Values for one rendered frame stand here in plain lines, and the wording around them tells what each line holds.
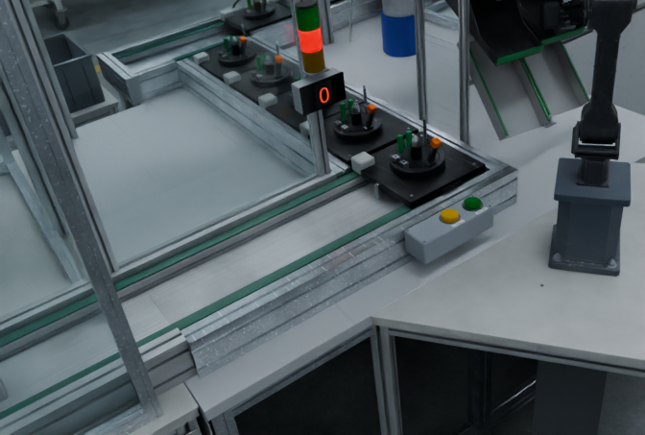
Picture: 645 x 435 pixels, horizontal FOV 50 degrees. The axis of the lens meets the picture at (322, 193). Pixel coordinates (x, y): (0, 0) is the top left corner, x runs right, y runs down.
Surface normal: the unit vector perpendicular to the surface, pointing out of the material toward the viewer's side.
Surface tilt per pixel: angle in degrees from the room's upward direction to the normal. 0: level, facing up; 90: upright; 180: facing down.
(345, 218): 0
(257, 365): 0
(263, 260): 0
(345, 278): 90
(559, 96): 45
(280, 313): 90
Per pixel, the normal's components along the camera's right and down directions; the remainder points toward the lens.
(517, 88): 0.19, -0.25
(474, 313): -0.12, -0.82
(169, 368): 0.55, 0.41
